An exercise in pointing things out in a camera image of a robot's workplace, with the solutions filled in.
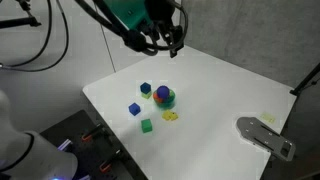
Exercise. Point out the yellow sticky note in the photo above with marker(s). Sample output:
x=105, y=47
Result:
x=268, y=118

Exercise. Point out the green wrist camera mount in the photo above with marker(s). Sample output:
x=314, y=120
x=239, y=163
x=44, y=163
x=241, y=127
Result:
x=126, y=11

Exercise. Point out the green bowl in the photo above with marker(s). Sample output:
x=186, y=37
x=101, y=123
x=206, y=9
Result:
x=166, y=104

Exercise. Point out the yellow-green cube block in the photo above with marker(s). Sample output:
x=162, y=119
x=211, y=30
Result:
x=146, y=95

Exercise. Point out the purple bumpy ball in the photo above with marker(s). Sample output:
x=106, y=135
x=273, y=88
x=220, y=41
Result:
x=163, y=91

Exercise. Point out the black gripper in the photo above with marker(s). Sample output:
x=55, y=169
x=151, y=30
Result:
x=160, y=10

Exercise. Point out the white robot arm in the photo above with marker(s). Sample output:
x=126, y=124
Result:
x=40, y=156

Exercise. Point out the orange clamp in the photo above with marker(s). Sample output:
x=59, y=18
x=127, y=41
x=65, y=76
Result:
x=106, y=166
x=87, y=136

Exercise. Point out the orange spiky toy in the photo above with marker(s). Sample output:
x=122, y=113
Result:
x=156, y=97

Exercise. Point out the gray metal plate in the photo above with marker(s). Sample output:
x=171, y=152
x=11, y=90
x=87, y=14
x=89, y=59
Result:
x=260, y=133

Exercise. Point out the green cube block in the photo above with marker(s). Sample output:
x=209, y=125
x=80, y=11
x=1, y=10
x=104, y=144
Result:
x=146, y=126

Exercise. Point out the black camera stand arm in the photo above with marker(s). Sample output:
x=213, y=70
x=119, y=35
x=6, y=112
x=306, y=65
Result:
x=20, y=22

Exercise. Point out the blue cube block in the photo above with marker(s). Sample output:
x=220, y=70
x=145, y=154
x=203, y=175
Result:
x=145, y=88
x=134, y=109

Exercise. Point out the black tripod leg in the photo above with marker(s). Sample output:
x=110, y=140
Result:
x=305, y=81

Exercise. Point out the black base board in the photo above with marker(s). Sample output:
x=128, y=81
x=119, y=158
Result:
x=86, y=156

